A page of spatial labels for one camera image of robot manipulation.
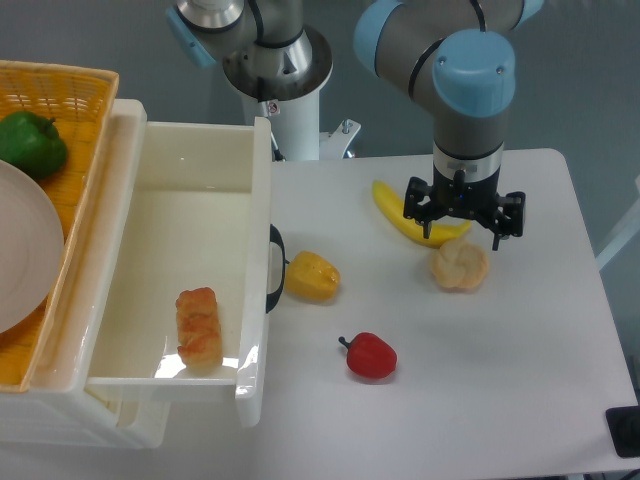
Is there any black device at edge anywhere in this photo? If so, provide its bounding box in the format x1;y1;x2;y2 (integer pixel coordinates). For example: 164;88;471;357
605;406;640;458

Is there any beige plate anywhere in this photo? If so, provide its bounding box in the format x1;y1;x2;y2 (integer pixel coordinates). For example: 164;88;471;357
1;162;64;332

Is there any round bread roll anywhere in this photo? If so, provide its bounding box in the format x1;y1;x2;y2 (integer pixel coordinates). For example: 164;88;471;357
429;238;490;290

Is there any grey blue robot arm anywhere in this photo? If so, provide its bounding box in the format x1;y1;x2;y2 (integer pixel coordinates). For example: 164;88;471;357
166;1;540;240

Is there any white drawer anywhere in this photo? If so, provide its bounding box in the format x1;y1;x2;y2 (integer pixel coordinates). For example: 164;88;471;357
87;118;277;427

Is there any white drawer cabinet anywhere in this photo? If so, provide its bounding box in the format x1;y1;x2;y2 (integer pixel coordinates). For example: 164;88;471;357
0;98;172;450

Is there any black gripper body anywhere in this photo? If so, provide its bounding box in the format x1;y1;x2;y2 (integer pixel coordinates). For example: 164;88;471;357
424;167;500;221

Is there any yellow bell pepper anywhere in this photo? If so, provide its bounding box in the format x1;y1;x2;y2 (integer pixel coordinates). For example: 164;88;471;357
284;251;341;302

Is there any brown bread pastry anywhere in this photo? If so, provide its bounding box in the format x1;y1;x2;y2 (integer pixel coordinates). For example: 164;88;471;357
175;287;223;368

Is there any green bell pepper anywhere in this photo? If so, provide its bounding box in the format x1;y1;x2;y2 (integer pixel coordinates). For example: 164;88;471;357
1;111;68;180

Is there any red bell pepper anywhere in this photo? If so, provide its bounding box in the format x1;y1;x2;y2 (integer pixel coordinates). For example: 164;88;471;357
338;332;398;380

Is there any black top drawer handle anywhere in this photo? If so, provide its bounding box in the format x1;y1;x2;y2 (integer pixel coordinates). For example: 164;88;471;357
266;224;288;314

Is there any yellow banana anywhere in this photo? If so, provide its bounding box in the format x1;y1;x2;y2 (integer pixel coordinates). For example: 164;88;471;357
371;180;471;248

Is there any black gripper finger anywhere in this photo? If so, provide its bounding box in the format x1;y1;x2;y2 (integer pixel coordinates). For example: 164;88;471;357
403;177;440;239
481;191;526;251

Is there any orange wicker basket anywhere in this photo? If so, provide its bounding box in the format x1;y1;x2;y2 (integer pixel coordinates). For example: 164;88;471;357
1;60;119;394

